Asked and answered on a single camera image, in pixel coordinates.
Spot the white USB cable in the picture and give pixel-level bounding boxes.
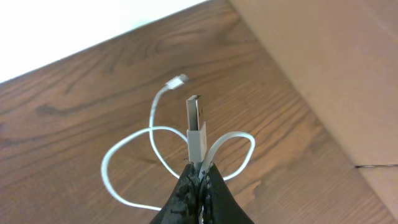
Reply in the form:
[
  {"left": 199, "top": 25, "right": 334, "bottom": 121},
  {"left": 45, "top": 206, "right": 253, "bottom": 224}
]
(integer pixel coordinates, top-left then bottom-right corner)
[{"left": 100, "top": 73, "right": 256, "bottom": 212}]

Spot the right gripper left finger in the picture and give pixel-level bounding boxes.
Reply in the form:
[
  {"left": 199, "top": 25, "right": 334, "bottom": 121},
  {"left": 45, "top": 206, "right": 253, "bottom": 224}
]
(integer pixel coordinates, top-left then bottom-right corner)
[{"left": 150, "top": 163, "right": 200, "bottom": 224}]

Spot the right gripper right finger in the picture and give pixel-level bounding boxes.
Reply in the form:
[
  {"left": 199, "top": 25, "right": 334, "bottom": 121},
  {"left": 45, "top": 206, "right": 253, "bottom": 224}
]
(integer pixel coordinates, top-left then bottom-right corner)
[{"left": 202, "top": 164, "right": 254, "bottom": 224}]

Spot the cardboard box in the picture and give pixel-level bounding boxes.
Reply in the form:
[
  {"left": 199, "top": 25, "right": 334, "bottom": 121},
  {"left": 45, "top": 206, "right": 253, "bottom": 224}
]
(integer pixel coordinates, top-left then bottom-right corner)
[{"left": 233, "top": 0, "right": 397, "bottom": 215}]

